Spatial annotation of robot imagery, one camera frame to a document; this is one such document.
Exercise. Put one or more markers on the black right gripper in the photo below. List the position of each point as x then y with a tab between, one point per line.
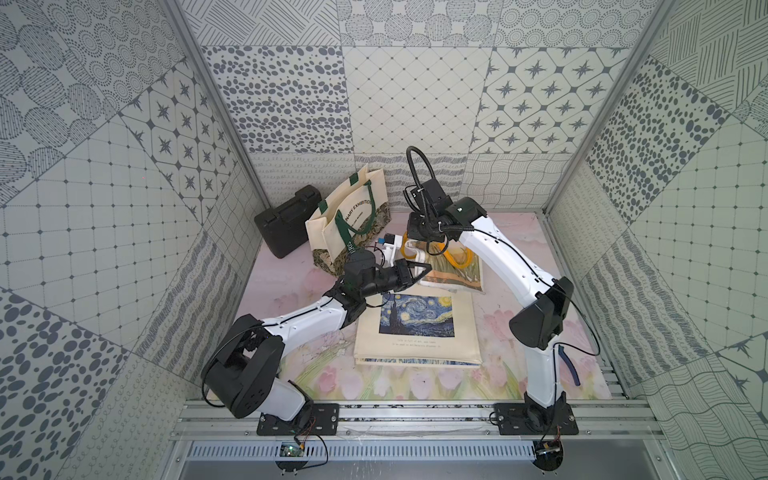
412	222

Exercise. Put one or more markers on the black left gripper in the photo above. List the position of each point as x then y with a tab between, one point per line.
402	274

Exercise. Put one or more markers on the yellow handled white bag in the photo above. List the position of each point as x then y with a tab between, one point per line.
453	266

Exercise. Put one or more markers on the starry night canvas tote bag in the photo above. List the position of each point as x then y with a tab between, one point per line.
420	326

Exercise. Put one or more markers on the green handled exhibition tote bag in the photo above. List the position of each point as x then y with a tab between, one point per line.
348	219

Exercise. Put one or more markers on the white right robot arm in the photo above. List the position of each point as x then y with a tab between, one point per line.
544	299

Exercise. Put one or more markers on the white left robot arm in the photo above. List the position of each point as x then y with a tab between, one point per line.
243	371

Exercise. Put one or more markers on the pink floral table mat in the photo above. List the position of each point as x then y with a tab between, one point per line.
327	370

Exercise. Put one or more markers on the black plastic tool case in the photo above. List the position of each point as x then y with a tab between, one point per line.
283	227

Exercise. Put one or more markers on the right circuit board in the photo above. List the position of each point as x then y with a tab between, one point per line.
548	455

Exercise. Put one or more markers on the circuit board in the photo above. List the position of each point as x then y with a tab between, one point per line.
548	455
291	457

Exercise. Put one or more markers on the left circuit board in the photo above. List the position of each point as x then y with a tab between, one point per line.
291	457

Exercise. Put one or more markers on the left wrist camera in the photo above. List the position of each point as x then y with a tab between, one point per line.
390	244

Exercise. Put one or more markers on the blue handled pliers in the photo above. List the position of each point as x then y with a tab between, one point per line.
570	366

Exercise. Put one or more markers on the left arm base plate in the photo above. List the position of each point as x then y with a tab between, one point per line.
315	419

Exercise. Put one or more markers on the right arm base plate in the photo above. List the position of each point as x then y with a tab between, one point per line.
520	419

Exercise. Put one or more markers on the aluminium mounting rail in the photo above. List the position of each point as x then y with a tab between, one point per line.
615	419

